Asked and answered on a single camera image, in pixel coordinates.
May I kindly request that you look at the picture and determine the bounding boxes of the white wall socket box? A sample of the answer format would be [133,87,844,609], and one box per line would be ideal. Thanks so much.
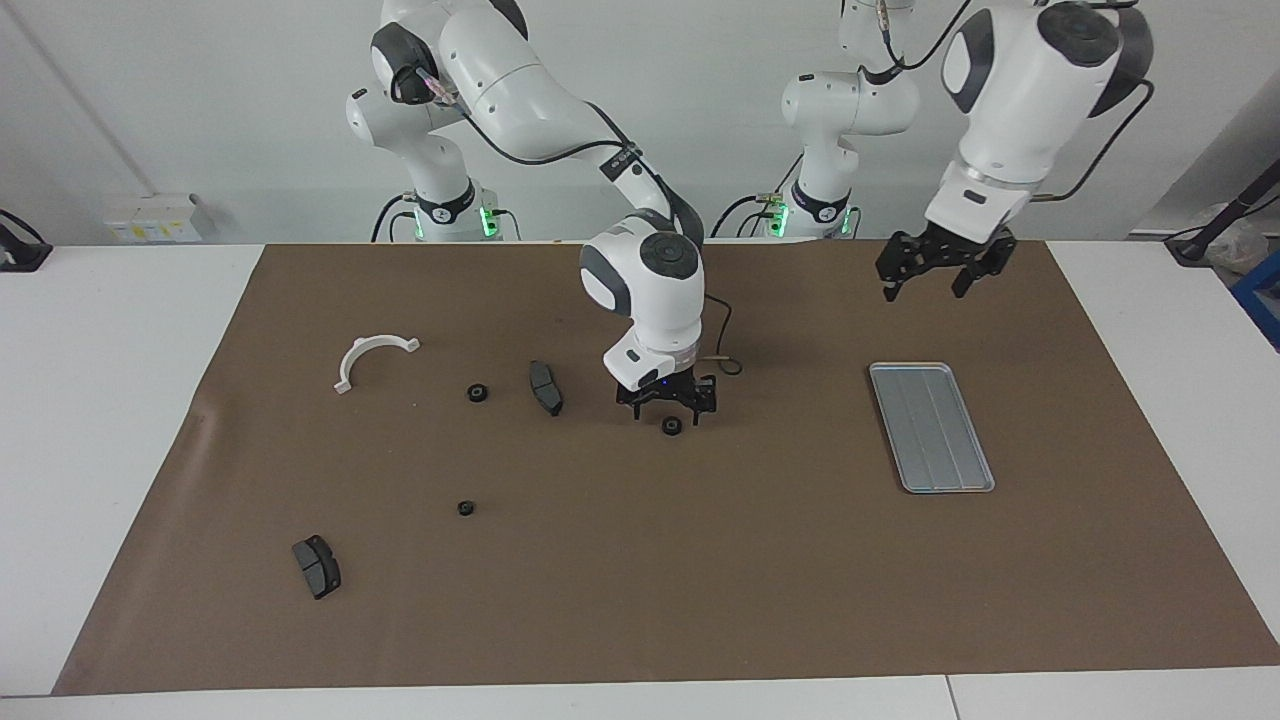
[104,193,216,244]

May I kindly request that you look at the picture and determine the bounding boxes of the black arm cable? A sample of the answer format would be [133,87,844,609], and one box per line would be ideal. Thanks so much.
[395,60,743,378]
[840,0,1157,201]

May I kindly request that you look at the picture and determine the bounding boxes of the black left base cables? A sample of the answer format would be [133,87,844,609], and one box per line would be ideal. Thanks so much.
[712,150,806,239]

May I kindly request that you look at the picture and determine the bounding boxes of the brown table mat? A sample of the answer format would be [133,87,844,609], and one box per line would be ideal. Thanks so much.
[52,240,1280,697]

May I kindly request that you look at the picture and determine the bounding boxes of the black stand pole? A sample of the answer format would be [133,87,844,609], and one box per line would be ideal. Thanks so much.
[1165,160,1280,266]

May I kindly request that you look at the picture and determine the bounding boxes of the white curved plastic bracket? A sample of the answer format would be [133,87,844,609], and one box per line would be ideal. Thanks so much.
[333,335,422,395]

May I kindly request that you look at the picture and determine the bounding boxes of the black base cables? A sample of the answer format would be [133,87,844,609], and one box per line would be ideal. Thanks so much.
[712,150,806,239]
[372,192,521,243]

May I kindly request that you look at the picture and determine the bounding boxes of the black right base cables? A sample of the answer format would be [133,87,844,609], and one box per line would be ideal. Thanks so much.
[372,192,521,243]

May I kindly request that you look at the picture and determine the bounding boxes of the dark grey brake pad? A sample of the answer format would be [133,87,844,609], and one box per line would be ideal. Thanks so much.
[292,535,343,601]
[528,360,564,417]

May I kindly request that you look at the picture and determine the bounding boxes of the black table clamp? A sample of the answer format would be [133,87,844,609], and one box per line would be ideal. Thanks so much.
[0,208,53,273]

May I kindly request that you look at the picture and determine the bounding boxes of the blue crate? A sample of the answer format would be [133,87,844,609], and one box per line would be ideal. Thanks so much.
[1230,250,1280,351]

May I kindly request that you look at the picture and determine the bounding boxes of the clear plastic bag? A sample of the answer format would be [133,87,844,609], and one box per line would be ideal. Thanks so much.
[1205,215,1267,273]

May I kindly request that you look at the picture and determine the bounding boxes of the silver metal tray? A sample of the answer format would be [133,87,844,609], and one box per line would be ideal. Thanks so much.
[868,362,997,495]

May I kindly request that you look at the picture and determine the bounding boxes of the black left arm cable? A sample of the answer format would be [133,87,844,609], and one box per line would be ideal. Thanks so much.
[840,0,1157,201]

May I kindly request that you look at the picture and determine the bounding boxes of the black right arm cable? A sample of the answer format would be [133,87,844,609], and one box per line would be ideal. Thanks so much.
[395,60,743,378]

